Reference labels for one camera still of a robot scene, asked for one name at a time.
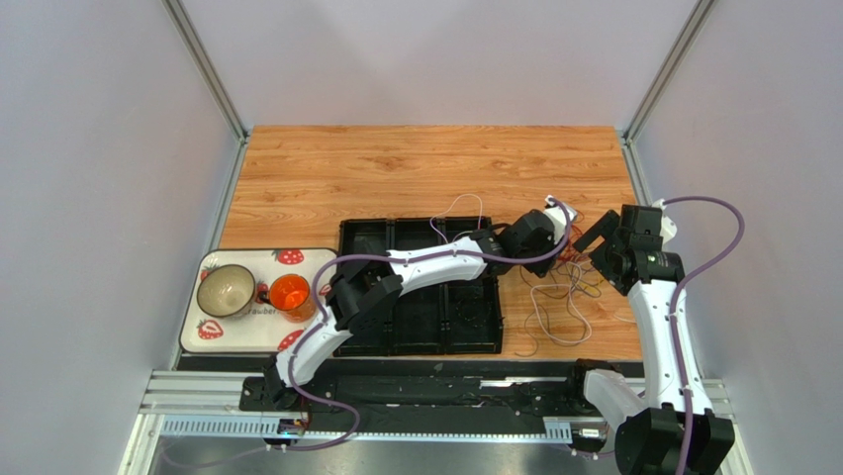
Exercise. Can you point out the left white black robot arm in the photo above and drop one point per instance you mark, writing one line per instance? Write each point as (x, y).
(366, 287)

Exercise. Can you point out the beige ceramic bowl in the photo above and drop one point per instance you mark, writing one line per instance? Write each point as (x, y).
(226, 292)

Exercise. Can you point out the white strawberry pattern tray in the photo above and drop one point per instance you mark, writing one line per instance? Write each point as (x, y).
(261, 327)

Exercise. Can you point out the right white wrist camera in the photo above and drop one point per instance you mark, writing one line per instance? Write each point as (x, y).
(668, 228)

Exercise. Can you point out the black six-compartment tray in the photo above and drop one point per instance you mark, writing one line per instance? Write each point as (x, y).
(461, 317)

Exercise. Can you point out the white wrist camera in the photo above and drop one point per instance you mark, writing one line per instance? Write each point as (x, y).
(561, 216)
(668, 228)

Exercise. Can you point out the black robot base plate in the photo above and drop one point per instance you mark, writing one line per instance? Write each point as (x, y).
(439, 396)

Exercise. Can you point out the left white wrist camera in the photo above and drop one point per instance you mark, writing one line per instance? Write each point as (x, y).
(561, 216)

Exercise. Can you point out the orange translucent cup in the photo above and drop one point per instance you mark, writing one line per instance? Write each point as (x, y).
(291, 296)

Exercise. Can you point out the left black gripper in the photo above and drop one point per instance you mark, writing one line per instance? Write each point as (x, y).
(539, 269)

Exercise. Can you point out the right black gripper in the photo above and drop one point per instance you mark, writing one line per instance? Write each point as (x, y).
(603, 238)

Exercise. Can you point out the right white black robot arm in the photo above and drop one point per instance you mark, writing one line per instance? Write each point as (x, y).
(671, 427)

